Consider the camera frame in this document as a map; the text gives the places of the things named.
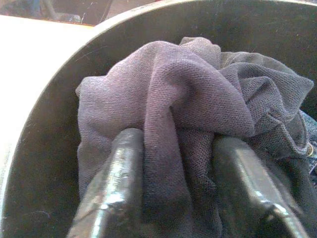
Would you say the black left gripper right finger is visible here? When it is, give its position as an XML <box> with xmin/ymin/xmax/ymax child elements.
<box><xmin>212</xmin><ymin>136</ymin><xmax>310</xmax><ymax>238</ymax></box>

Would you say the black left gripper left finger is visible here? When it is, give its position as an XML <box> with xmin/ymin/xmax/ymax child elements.
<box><xmin>66</xmin><ymin>127</ymin><xmax>146</xmax><ymax>238</ymax></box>

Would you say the purple grey knit garment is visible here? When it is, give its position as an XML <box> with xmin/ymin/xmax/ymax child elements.
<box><xmin>75</xmin><ymin>36</ymin><xmax>315</xmax><ymax>238</ymax></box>

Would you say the dark round laundry basin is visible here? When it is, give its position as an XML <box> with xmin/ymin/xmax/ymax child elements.
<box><xmin>0</xmin><ymin>0</ymin><xmax>317</xmax><ymax>238</ymax></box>

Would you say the blue denim garment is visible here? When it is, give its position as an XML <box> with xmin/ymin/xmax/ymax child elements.
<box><xmin>298</xmin><ymin>109</ymin><xmax>317</xmax><ymax>189</ymax></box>

